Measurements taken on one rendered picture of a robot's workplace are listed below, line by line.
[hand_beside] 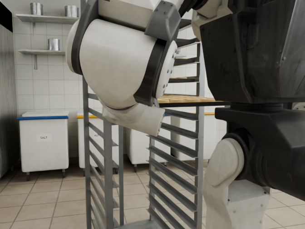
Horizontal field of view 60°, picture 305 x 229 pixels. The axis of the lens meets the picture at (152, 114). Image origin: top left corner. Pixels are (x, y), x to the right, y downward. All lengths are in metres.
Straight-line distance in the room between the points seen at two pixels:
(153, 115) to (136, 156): 2.85
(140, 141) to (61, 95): 1.31
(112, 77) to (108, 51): 0.03
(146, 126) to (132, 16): 0.28
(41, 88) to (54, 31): 0.79
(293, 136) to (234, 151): 0.13
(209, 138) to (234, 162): 3.05
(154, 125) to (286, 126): 0.26
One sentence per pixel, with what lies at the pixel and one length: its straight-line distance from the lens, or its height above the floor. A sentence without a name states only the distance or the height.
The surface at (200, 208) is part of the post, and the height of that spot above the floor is 0.51.
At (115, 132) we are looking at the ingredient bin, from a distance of 3.30.
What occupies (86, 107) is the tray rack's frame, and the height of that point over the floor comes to 0.98.
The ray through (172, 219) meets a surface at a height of 0.33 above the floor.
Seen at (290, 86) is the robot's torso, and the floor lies 1.11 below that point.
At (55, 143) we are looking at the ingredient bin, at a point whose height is 0.45.
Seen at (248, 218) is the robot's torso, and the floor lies 0.77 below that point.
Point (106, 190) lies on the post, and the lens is 1.18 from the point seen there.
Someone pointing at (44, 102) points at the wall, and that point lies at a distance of 3.94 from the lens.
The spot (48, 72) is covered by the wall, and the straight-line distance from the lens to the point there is 3.93.
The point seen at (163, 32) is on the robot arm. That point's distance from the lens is 0.32.
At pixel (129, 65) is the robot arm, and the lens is 0.32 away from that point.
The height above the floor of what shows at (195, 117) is 0.96.
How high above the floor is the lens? 1.11
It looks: 6 degrees down
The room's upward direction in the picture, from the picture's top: straight up
